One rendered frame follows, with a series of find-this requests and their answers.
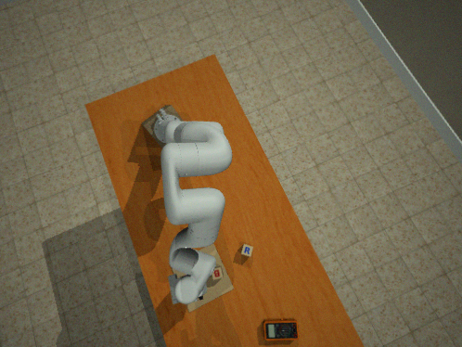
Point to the orange pocket multimeter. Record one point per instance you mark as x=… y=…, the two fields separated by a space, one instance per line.
x=280 y=329

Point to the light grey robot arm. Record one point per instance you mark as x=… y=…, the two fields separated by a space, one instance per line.
x=183 y=156

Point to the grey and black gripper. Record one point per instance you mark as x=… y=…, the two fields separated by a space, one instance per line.
x=203 y=292

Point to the beige mat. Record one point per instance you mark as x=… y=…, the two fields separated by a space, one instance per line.
x=215 y=288

